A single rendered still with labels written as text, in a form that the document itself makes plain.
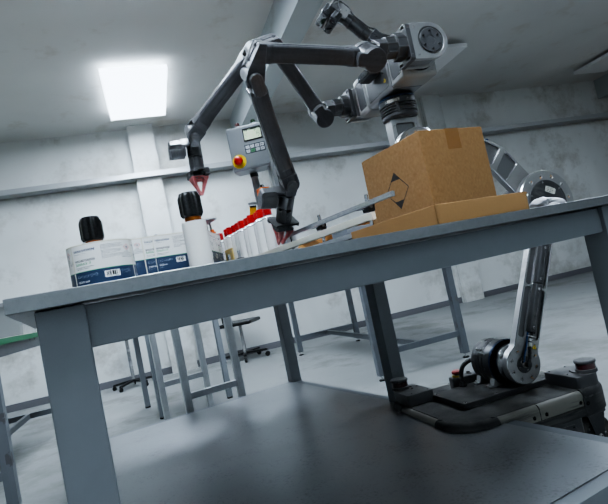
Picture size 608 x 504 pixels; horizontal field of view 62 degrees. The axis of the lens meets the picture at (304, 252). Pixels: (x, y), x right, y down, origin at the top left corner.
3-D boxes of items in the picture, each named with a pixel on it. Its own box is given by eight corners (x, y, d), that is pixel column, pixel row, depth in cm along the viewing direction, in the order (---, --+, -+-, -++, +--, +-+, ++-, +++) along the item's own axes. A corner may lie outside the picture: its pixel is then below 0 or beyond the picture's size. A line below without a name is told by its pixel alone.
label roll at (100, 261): (115, 289, 179) (108, 249, 180) (151, 280, 168) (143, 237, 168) (61, 298, 162) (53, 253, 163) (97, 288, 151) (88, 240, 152)
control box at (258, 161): (239, 176, 226) (231, 135, 227) (276, 168, 224) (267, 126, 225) (233, 172, 216) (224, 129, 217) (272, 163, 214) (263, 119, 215)
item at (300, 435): (72, 497, 241) (42, 327, 245) (304, 416, 299) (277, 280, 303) (152, 986, 60) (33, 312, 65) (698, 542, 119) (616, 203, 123)
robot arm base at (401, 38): (416, 58, 161) (408, 22, 161) (393, 60, 158) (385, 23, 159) (403, 70, 169) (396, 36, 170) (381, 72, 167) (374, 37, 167)
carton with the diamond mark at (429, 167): (378, 242, 166) (360, 162, 168) (434, 232, 177) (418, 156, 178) (439, 225, 139) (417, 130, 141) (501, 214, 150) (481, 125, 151)
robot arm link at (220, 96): (267, 56, 184) (259, 47, 192) (255, 46, 180) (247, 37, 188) (197, 148, 195) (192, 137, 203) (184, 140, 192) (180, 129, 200)
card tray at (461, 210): (354, 248, 123) (350, 232, 124) (435, 233, 135) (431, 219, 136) (438, 225, 97) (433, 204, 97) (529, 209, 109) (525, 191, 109)
